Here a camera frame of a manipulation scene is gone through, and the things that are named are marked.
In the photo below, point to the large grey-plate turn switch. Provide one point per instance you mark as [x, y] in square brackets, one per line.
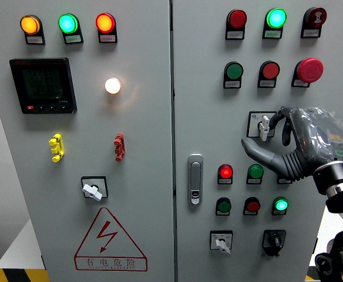
[265, 129]

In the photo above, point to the small label plate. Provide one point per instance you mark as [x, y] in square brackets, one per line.
[224, 181]
[222, 213]
[108, 38]
[249, 213]
[272, 34]
[299, 83]
[232, 84]
[253, 181]
[278, 213]
[266, 83]
[284, 181]
[73, 39]
[35, 40]
[235, 35]
[310, 33]

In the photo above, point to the large red stop button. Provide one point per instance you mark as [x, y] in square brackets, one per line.
[309, 70]

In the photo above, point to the small dark green lamp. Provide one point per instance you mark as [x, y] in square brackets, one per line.
[255, 171]

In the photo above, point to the small bright green lamp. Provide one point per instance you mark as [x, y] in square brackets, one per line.
[280, 204]

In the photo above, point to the large red push button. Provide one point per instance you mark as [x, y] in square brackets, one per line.
[270, 70]

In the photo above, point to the small red push button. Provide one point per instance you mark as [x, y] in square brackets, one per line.
[252, 206]

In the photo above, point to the small bright red lamp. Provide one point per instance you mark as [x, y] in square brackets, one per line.
[225, 171]

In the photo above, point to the large green push button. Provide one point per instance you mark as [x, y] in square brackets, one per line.
[234, 71]

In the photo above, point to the grey cabinet door with lock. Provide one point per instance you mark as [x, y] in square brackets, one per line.
[206, 117]

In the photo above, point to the small green push button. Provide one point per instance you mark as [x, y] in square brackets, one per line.
[224, 206]

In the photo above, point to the dark red buzzer lamp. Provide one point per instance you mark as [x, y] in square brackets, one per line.
[316, 17]

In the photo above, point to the large green lamp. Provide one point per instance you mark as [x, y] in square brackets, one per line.
[67, 24]
[276, 18]

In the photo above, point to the silver door lock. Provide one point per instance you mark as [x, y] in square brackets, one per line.
[195, 176]

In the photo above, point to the black yellow striped tape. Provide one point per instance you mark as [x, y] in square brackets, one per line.
[13, 276]
[309, 278]

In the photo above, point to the large red lamp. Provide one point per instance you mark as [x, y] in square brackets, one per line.
[237, 19]

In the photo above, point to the grey cabinet door with display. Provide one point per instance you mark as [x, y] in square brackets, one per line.
[148, 147]

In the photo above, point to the white lamp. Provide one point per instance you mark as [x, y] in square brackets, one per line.
[112, 86]

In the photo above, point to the red warning triangle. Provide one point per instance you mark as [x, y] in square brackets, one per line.
[106, 235]

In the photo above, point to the large red-rimmed orange lamp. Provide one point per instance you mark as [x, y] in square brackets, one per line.
[105, 23]

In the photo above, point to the black display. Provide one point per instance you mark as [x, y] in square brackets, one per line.
[42, 85]

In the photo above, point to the large yellow lamp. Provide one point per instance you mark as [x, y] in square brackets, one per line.
[29, 25]

